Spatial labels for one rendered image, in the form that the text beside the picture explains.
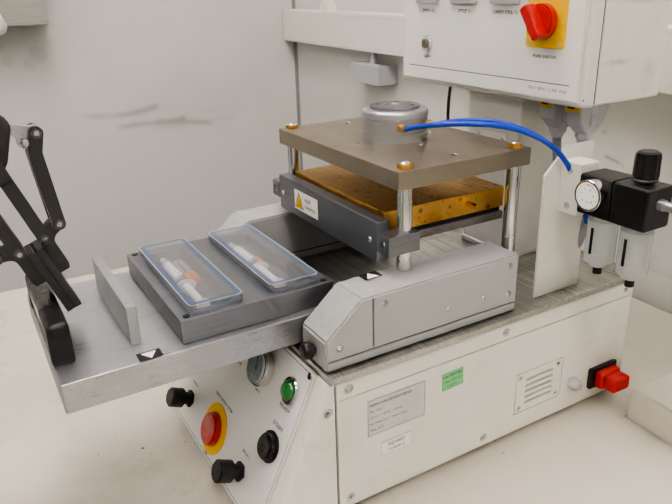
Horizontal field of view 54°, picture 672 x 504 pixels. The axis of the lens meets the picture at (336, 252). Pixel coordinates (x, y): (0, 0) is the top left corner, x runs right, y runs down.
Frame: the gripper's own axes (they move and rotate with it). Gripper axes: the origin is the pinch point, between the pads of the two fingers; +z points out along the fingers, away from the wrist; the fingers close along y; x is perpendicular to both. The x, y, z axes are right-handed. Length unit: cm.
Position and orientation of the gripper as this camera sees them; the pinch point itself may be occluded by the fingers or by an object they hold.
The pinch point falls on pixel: (53, 275)
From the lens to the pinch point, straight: 70.2
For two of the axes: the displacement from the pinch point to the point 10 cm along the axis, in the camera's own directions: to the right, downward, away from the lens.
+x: 5.2, 3.0, -8.0
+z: 3.2, 7.9, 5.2
